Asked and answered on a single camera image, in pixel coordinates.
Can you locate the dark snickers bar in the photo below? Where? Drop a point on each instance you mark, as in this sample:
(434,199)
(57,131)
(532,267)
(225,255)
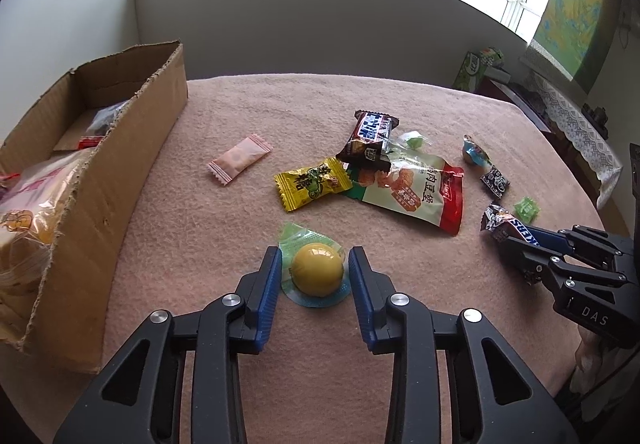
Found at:
(366,146)

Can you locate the pale green candy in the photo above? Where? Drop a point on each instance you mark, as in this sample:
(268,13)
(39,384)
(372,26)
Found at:
(414,140)

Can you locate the wall map poster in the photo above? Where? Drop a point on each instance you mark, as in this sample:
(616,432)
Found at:
(572,41)

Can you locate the yellow jelly cup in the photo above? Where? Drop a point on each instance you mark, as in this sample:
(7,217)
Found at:
(314,273)

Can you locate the yellow snack packet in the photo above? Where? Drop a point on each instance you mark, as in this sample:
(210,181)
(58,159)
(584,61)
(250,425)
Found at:
(300,187)

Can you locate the black white candy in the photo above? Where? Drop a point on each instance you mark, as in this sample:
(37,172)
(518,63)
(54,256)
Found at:
(495,181)

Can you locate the white lace cloth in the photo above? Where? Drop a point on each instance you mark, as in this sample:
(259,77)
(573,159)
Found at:
(587,141)

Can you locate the dark wooden side cabinet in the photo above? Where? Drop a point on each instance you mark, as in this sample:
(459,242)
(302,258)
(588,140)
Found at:
(499,91)

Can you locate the green tissue box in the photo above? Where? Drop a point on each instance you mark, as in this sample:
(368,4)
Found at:
(476,66)

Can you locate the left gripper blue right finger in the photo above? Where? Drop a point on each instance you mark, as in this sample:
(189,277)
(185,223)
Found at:
(494,396)

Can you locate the open cardboard box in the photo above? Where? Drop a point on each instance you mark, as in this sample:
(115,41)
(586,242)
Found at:
(63,321)

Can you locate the red green snack pouch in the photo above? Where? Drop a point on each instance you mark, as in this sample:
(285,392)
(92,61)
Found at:
(421,186)

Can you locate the pink candy sachet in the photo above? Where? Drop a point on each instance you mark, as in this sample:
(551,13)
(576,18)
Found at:
(226,167)

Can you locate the pink table cloth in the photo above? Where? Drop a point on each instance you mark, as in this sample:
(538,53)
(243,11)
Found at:
(190,240)

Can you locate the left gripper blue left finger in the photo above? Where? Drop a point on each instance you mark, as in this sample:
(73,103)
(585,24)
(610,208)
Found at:
(136,398)

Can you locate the bagged sliced bread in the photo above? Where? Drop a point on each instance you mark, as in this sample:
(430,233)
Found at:
(30,212)

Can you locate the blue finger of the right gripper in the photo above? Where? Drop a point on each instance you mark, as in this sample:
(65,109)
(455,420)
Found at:
(554,241)
(528,257)

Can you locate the white gloved right hand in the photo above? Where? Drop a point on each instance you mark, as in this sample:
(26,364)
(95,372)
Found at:
(603,375)

